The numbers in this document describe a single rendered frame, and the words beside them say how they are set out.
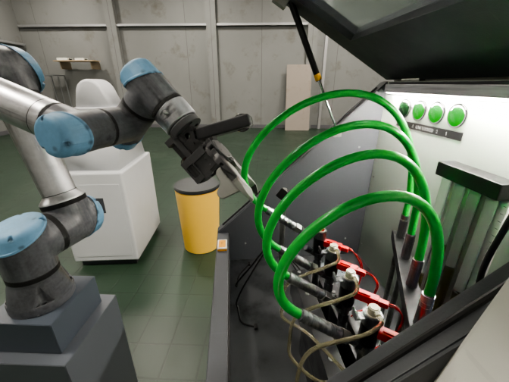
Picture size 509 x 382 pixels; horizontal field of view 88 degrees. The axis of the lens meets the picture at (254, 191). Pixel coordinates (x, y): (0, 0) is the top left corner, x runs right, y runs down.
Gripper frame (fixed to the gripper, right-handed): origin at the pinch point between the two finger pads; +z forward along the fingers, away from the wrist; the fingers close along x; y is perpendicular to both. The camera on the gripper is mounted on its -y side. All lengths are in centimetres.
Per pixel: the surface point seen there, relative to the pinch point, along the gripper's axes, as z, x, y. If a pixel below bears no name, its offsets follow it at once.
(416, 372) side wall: 24.0, 28.4, -5.9
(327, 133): 0.5, 8.1, -17.4
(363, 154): 5.7, 14.8, -18.3
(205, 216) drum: -5, -159, 79
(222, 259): 10.0, -19.6, 25.4
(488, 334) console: 22.2, 30.4, -13.5
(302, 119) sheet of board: -42, -858, -109
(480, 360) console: 23.7, 30.7, -11.5
